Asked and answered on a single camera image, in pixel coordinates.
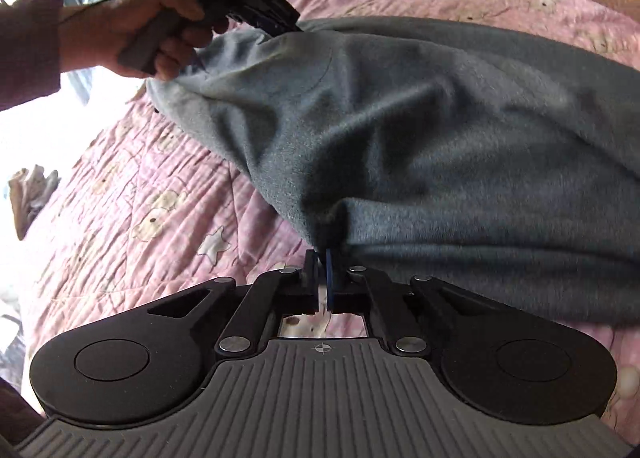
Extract grey pants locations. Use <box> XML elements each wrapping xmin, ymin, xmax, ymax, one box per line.
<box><xmin>147</xmin><ymin>16</ymin><xmax>640</xmax><ymax>326</ymax></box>

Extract pink bear-print blanket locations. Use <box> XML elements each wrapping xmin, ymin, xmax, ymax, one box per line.
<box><xmin>20</xmin><ymin>0</ymin><xmax>640</xmax><ymax>404</ymax></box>

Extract person's purple garment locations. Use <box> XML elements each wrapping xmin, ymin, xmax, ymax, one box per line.
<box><xmin>0</xmin><ymin>378</ymin><xmax>45</xmax><ymax>445</ymax></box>

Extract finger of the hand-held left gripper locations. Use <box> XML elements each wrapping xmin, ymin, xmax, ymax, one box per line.
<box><xmin>251</xmin><ymin>0</ymin><xmax>304</xmax><ymax>37</ymax></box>

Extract person's left forearm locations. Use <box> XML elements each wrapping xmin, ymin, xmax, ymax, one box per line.
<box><xmin>0</xmin><ymin>0</ymin><xmax>65</xmax><ymax>112</ymax></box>

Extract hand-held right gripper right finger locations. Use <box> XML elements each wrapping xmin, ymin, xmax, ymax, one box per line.
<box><xmin>325</xmin><ymin>248</ymin><xmax>501</xmax><ymax>357</ymax></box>

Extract person's left hand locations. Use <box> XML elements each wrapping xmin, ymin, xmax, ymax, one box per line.
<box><xmin>60</xmin><ymin>0</ymin><xmax>231</xmax><ymax>82</ymax></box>

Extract beige crumpled cloth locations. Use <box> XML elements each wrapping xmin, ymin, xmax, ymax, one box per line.
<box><xmin>9</xmin><ymin>165</ymin><xmax>62</xmax><ymax>242</ymax></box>

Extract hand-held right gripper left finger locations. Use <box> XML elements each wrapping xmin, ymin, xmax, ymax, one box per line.
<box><xmin>145</xmin><ymin>249</ymin><xmax>320</xmax><ymax>357</ymax></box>

